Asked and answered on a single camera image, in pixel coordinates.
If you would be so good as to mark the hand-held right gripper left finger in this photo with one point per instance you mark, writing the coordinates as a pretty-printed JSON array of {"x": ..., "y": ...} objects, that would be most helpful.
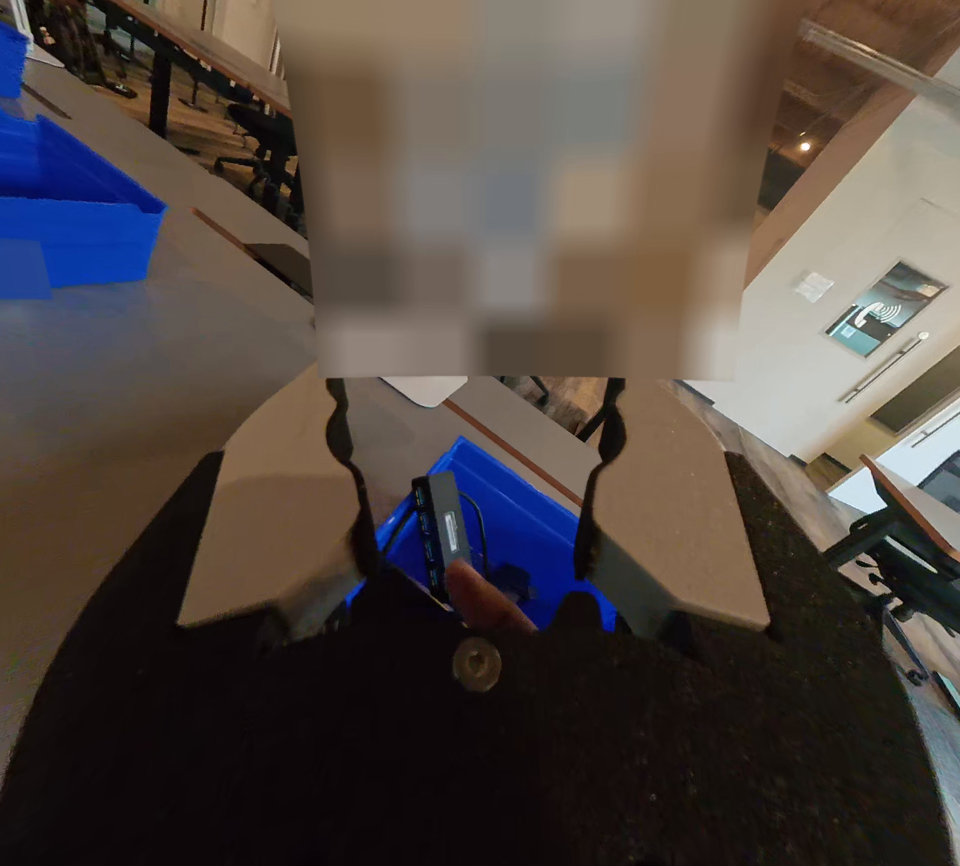
[{"x": 277, "y": 506}]

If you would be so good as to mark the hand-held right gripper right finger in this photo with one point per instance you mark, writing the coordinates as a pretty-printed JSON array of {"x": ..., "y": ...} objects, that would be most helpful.
[{"x": 675, "y": 521}]

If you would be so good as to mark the blue plastic bin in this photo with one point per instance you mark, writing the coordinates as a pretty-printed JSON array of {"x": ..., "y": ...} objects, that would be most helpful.
[
  {"x": 11, "y": 56},
  {"x": 525, "y": 506},
  {"x": 75, "y": 229}
]

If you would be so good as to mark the person's right hand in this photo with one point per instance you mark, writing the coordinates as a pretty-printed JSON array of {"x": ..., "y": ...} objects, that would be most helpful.
[{"x": 487, "y": 600}]

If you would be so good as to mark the black rectangular desk panel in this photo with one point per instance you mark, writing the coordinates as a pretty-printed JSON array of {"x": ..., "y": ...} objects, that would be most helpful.
[{"x": 285, "y": 266}]

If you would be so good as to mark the glass panel with logo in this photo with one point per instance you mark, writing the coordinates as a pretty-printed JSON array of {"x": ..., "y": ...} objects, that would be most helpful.
[{"x": 885, "y": 307}]

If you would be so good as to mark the white wall notice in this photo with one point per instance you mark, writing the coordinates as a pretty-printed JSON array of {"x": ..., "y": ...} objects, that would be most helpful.
[{"x": 814, "y": 286}]

